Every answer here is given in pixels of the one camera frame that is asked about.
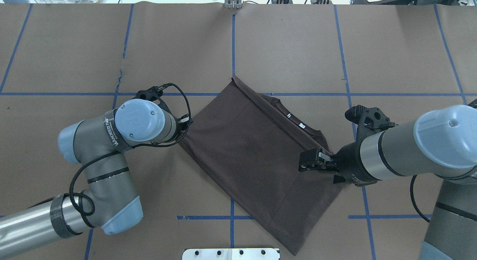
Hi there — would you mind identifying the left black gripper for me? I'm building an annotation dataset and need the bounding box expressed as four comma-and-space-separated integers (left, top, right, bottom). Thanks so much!
170, 115, 193, 141

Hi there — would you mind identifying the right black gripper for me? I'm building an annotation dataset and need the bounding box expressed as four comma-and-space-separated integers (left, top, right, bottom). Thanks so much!
298, 143, 378, 187

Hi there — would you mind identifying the dark brown t-shirt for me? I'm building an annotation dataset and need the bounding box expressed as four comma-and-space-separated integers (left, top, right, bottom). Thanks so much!
180, 76, 345, 256

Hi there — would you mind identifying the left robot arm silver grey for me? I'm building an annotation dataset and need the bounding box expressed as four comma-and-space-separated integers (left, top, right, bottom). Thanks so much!
1, 97, 192, 259

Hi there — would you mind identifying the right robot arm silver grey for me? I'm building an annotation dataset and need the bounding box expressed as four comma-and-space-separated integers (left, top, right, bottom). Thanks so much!
298, 101, 477, 260

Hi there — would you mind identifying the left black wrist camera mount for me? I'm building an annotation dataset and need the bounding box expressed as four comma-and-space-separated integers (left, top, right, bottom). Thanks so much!
134, 85, 172, 114

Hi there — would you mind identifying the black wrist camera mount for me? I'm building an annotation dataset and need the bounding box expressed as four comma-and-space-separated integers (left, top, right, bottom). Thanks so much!
134, 85, 172, 114
344, 105, 398, 143

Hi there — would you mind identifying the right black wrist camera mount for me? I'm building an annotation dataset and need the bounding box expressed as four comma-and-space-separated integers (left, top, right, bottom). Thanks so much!
344, 105, 398, 143

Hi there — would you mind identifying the black braided cable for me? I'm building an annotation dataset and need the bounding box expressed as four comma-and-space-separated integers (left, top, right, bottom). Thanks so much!
28, 83, 193, 227

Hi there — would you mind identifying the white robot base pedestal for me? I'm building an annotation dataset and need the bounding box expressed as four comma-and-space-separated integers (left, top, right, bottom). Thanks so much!
182, 248, 281, 260

